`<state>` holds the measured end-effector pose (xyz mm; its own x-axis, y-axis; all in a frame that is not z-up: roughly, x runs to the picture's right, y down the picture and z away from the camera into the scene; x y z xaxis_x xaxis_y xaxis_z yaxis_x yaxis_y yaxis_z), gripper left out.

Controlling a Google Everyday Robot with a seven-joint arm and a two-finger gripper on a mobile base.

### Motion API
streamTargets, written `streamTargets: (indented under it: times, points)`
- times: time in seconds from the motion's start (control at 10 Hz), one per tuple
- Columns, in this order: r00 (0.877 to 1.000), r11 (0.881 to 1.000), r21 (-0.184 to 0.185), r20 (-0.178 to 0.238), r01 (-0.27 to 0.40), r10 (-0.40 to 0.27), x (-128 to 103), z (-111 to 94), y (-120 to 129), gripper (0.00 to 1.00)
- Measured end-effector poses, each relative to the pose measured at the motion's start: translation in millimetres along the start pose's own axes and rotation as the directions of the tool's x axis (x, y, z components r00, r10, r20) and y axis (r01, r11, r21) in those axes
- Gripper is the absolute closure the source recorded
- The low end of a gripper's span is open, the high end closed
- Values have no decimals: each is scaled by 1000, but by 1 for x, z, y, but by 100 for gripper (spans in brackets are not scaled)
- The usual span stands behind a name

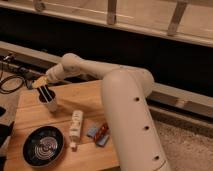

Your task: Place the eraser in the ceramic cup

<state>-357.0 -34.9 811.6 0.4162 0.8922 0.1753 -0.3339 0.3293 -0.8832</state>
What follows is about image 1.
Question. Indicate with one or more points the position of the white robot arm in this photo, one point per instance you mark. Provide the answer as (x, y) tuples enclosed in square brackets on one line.
[(123, 93)]

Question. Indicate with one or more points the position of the black bowl with spiral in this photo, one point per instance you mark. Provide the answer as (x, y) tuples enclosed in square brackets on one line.
[(43, 146)]

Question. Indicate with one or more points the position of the white tube bottle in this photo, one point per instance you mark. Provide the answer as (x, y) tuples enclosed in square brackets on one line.
[(75, 129)]

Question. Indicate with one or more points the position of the white ceramic cup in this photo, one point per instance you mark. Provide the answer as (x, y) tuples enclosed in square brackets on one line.
[(52, 105)]

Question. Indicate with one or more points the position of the black object at left edge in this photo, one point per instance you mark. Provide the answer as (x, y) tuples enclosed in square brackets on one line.
[(6, 126)]

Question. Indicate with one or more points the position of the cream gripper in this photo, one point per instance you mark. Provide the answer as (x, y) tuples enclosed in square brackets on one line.
[(43, 91)]

